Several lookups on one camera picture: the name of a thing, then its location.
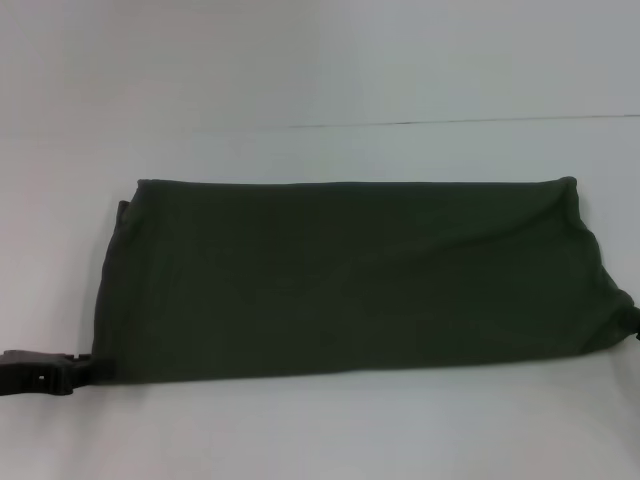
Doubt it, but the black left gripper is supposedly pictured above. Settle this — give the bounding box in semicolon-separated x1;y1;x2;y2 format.
0;349;116;397

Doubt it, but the dark green FREE t-shirt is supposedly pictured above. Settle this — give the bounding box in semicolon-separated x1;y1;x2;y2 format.
89;174;640;387

